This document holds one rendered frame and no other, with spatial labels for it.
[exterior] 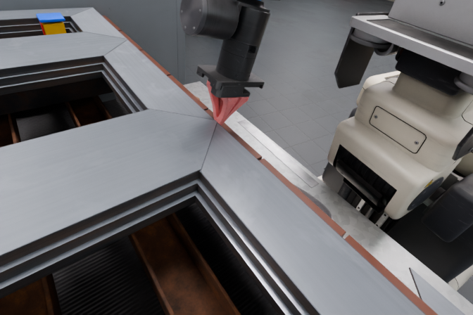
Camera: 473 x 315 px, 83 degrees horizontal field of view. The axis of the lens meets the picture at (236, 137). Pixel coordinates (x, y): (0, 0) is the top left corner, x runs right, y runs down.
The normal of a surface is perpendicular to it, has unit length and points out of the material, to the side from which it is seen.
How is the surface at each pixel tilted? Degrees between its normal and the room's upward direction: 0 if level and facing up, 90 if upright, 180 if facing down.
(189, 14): 78
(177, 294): 0
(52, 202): 0
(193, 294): 0
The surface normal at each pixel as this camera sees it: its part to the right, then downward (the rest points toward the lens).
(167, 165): 0.11, -0.78
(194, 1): -0.77, 0.12
